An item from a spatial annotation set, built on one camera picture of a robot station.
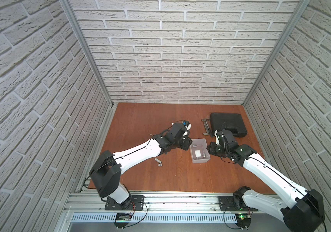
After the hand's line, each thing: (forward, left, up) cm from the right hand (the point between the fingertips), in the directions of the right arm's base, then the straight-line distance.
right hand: (208, 147), depth 81 cm
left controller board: (-30, +48, -12) cm, 58 cm away
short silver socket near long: (-4, +29, -10) cm, 31 cm away
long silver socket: (-1, +30, -10) cm, 32 cm away
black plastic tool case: (+23, -24, -8) cm, 35 cm away
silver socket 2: (0, +1, -11) cm, 11 cm away
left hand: (+4, +10, +5) cm, 12 cm away
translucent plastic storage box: (+7, +1, -10) cm, 13 cm away
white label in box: (+3, +4, -13) cm, 14 cm away
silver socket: (+8, +6, -11) cm, 15 cm away
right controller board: (-34, -12, -13) cm, 38 cm away
